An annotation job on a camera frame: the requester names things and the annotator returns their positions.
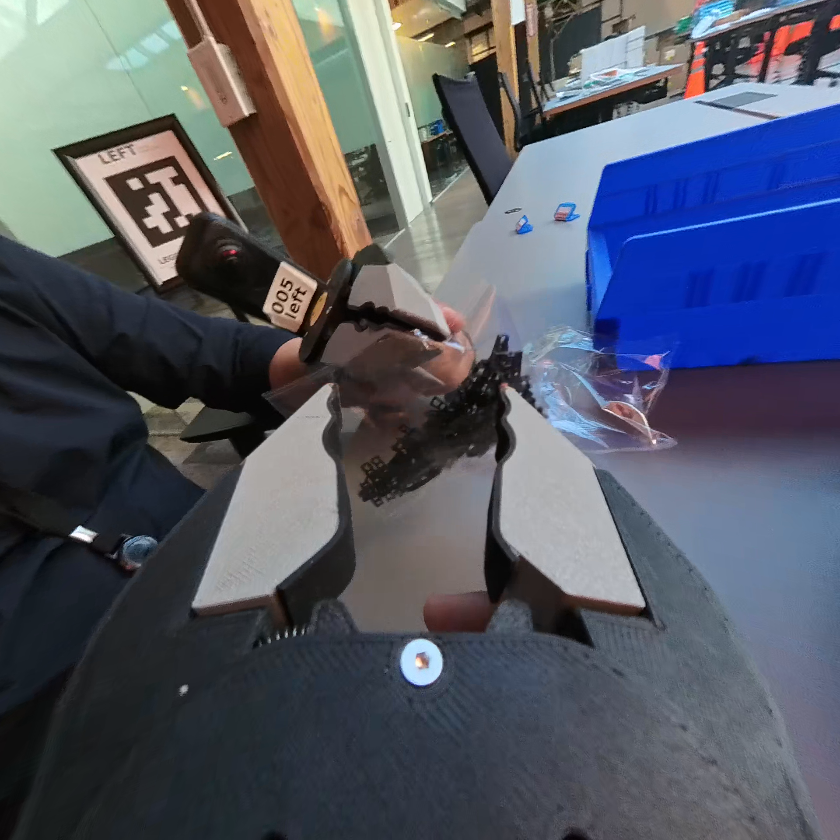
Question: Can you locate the slim wooden support post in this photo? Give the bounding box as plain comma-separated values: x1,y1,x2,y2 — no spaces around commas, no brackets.
490,0,521,156

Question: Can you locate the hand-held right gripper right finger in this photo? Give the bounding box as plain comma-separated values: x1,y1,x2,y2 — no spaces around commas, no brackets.
484,386,648,619

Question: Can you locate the black shoulder strap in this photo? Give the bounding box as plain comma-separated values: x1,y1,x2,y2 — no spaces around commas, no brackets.
0,481,127,560

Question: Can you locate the black mesh office chair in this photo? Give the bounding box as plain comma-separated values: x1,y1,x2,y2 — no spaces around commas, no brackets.
431,71,515,206

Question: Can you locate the orange traffic cone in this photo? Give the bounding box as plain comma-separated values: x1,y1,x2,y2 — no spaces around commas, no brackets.
685,39,710,101

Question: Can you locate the round metal badge reel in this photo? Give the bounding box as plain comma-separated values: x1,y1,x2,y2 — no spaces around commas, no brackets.
117,534,160,573

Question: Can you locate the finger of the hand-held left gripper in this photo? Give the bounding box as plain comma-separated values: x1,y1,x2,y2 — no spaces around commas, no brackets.
346,243,455,340
326,327,446,389

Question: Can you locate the clear plastic lego bag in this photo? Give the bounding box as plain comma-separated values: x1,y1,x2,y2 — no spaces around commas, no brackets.
524,325,679,455

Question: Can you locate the person's right hand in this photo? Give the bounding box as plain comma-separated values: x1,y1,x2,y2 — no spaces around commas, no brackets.
423,589,494,632

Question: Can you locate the framed marker sign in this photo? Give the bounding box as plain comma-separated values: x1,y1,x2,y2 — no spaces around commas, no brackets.
52,114,245,294

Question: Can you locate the stack of white boxes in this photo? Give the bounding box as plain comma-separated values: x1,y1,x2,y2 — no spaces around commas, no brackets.
577,25,648,77

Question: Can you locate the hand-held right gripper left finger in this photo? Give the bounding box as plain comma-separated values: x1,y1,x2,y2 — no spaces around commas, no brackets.
190,384,357,626

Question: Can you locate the person's left forearm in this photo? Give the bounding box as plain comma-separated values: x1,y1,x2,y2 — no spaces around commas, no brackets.
0,234,309,475

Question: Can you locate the blue plastic bin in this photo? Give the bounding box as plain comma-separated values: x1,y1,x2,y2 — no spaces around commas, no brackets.
585,104,840,373

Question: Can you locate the bag of black lego pieces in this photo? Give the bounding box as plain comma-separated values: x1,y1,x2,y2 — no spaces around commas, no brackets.
262,287,547,511

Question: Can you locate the grey electrical box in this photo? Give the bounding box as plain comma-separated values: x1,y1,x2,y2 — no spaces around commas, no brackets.
186,35,257,128

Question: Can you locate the person's left hand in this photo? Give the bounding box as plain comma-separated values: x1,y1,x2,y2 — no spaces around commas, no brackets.
269,305,476,422

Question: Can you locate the black metal workbench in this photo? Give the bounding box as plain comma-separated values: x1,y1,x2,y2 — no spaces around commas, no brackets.
689,0,840,91

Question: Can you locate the dark table cable hatch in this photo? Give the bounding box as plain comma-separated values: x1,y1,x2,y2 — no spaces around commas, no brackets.
695,90,780,122

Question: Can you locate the long wooden work table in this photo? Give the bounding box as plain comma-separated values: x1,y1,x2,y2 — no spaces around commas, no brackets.
542,63,687,120

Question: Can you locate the person's dark clothed body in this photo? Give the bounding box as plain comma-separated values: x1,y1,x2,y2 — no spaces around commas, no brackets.
0,394,206,823

